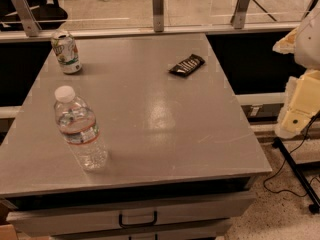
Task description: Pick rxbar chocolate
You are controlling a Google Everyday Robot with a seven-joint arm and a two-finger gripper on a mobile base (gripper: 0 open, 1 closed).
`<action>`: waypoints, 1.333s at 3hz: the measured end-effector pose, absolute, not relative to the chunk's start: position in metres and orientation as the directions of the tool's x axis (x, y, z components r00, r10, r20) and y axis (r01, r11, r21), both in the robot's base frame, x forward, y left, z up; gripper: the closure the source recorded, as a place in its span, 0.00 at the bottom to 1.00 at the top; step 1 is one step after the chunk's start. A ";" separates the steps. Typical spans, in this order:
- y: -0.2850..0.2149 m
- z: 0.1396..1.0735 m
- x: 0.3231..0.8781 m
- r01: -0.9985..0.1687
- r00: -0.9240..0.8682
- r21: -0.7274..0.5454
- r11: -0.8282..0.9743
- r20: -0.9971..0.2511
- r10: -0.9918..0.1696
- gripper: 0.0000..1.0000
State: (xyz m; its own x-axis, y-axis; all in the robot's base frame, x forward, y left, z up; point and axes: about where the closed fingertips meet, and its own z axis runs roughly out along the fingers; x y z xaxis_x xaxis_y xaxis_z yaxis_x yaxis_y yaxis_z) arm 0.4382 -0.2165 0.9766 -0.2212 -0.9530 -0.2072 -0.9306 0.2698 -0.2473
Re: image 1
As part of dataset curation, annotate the black drawer handle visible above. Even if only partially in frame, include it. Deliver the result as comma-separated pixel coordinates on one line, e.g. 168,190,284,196
118,211,158,229

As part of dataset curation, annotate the black office chair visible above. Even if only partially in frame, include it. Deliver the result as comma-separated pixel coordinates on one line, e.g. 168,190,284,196
0,0,68,31

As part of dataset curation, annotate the grey cabinet drawer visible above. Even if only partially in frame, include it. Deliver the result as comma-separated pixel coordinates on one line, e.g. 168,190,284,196
8,191,255,237

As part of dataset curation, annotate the green white soda can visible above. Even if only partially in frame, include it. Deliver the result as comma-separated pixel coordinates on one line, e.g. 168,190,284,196
51,30,82,74

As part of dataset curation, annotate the left metal bracket post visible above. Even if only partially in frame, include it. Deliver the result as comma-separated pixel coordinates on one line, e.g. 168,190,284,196
11,0,41,37

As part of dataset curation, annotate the black floor cable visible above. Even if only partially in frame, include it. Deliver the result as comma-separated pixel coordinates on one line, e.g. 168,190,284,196
262,115,320,198

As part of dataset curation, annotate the right metal bracket post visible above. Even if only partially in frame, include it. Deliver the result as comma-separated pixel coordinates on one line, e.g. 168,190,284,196
230,0,250,29

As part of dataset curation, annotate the metal bracket post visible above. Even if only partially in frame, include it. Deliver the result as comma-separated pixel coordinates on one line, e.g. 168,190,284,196
230,0,250,29
152,0,164,32
11,0,41,37

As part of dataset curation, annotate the cardboard box corner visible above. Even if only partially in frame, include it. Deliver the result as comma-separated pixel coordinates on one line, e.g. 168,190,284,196
0,225,18,240

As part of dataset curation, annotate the clear plastic water bottle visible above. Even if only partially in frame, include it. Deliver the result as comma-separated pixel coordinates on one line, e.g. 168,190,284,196
54,85,108,171

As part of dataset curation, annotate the middle metal bracket post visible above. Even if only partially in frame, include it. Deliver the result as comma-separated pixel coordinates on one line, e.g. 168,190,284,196
152,0,164,32

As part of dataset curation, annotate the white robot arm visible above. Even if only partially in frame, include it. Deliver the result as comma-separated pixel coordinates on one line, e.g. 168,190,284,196
272,8,320,139

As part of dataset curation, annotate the black stand leg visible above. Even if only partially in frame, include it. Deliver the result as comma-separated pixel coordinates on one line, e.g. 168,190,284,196
272,137,320,214

